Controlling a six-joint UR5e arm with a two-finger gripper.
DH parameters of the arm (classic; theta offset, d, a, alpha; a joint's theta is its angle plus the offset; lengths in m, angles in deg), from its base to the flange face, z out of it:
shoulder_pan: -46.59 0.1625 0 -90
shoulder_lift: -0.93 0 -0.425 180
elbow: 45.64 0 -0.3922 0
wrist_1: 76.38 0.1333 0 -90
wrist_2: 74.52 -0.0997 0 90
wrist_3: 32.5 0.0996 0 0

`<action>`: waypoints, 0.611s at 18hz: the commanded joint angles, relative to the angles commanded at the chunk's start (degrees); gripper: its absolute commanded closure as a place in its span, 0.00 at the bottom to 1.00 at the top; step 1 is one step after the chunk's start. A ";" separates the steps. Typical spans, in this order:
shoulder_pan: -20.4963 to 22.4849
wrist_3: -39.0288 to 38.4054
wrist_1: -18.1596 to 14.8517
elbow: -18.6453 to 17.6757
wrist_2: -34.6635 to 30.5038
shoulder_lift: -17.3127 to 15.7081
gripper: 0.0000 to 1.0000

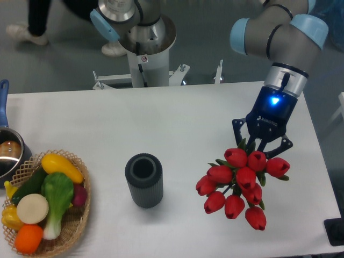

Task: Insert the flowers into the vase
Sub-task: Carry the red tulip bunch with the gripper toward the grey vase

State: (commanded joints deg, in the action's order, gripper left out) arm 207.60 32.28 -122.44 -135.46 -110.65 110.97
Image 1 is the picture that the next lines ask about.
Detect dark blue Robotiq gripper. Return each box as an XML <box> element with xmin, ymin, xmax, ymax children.
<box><xmin>232</xmin><ymin>86</ymin><xmax>298</xmax><ymax>159</ymax></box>

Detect red tulip bouquet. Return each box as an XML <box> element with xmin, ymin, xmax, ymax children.
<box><xmin>195</xmin><ymin>140</ymin><xmax>290</xmax><ymax>231</ymax></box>

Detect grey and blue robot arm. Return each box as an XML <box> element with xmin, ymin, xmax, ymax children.
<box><xmin>90</xmin><ymin>1</ymin><xmax>328</xmax><ymax>159</ymax></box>

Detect dark grey ribbed vase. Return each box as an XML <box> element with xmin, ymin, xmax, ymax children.
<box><xmin>125</xmin><ymin>153</ymin><xmax>163</xmax><ymax>209</ymax></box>

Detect black device at table edge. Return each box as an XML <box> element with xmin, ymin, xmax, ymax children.
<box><xmin>324</xmin><ymin>218</ymin><xmax>343</xmax><ymax>246</ymax></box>

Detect blue plastic bag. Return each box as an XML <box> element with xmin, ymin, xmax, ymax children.
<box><xmin>312</xmin><ymin>0</ymin><xmax>343</xmax><ymax>52</ymax></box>

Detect red radish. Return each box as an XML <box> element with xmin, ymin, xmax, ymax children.
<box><xmin>71</xmin><ymin>184</ymin><xmax>88</xmax><ymax>207</ymax></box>

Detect green bok choy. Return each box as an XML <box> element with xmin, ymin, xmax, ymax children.
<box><xmin>41</xmin><ymin>172</ymin><xmax>74</xmax><ymax>240</ymax></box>

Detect yellow squash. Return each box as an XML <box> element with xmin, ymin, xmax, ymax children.
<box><xmin>41</xmin><ymin>153</ymin><xmax>84</xmax><ymax>184</ymax></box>

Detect woven wicker basket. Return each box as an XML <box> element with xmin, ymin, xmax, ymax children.
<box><xmin>2</xmin><ymin>149</ymin><xmax>91</xmax><ymax>257</ymax></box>

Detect dark green cucumber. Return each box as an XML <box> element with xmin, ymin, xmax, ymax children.
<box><xmin>11</xmin><ymin>166</ymin><xmax>48</xmax><ymax>205</ymax></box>

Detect beige round radish slice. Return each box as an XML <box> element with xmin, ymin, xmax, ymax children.
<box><xmin>17</xmin><ymin>193</ymin><xmax>49</xmax><ymax>224</ymax></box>

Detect person legs in black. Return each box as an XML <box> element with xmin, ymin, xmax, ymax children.
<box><xmin>5</xmin><ymin>0</ymin><xmax>128</xmax><ymax>57</ymax></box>

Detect orange fruit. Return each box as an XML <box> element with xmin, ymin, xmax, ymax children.
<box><xmin>15</xmin><ymin>224</ymin><xmax>43</xmax><ymax>254</ymax></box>

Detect yellow banana tip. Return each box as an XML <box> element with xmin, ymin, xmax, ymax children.
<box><xmin>4</xmin><ymin>181</ymin><xmax>18</xmax><ymax>199</ymax></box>

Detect yellow bell pepper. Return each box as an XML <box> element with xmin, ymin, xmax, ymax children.
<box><xmin>1</xmin><ymin>204</ymin><xmax>24</xmax><ymax>231</ymax></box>

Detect white frame at right edge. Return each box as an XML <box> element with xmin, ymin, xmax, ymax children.
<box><xmin>329</xmin><ymin>92</ymin><xmax>344</xmax><ymax>123</ymax></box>

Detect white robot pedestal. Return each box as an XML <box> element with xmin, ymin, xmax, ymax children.
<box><xmin>92</xmin><ymin>13</ymin><xmax>225</xmax><ymax>90</ymax></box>

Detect blue handled saucepan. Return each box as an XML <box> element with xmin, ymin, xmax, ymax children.
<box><xmin>1</xmin><ymin>79</ymin><xmax>32</xmax><ymax>189</ymax></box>

